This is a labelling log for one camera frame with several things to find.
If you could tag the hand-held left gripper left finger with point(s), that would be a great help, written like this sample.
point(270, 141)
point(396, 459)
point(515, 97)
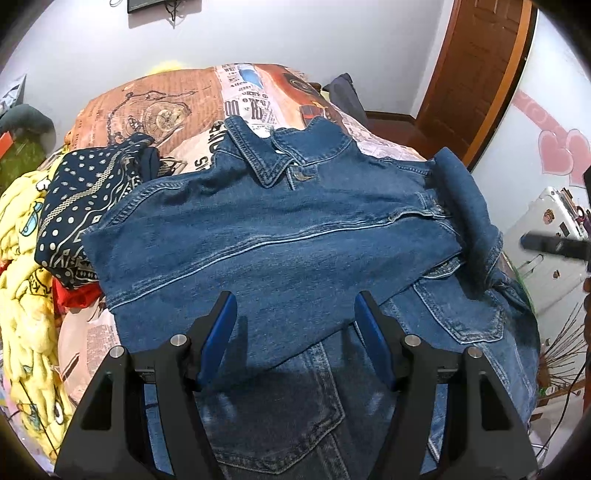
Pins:
point(221, 332)

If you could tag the navy patterned cloth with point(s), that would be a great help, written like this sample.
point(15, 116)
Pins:
point(78, 184)

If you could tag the yellow cartoon fleece blanket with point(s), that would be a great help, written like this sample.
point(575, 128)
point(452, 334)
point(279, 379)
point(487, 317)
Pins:
point(27, 300)

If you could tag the silver plastic bag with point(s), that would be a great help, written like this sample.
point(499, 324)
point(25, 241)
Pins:
point(11, 94)

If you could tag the bundle of dried sticks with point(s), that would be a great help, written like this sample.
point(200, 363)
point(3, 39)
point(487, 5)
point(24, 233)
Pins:
point(563, 355)

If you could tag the pink heart wall sticker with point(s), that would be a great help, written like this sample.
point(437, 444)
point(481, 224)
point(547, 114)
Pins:
point(558, 152)

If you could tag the orange box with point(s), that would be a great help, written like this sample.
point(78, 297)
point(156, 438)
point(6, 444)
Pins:
point(5, 143)

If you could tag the blue denim jeans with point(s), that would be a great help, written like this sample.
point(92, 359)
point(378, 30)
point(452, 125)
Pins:
point(286, 415)

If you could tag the brown wooden door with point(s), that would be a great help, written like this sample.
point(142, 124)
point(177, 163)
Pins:
point(475, 69)

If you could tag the dark pillow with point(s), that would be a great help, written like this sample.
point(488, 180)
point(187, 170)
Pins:
point(344, 97)

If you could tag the red cloth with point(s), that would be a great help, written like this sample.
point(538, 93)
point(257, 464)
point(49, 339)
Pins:
point(74, 297)

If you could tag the grey plush cushion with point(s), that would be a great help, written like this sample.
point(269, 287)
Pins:
point(27, 117)

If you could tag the yellow fluffy plush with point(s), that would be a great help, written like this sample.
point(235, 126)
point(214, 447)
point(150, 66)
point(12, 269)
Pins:
point(166, 68)

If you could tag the black wall screen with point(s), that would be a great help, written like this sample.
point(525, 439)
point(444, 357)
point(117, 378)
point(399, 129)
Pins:
point(147, 4)

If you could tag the blue denim jacket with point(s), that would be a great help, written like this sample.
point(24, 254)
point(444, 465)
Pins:
point(277, 230)

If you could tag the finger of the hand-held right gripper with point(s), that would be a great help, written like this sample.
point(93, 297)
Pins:
point(545, 242)

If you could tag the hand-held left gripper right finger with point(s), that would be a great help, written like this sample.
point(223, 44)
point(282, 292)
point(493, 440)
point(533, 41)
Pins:
point(374, 337)

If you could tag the white stickered suitcase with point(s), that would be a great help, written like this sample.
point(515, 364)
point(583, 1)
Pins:
point(545, 277)

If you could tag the newspaper print bedsheet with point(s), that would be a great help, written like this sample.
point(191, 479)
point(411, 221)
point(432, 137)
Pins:
point(152, 106)

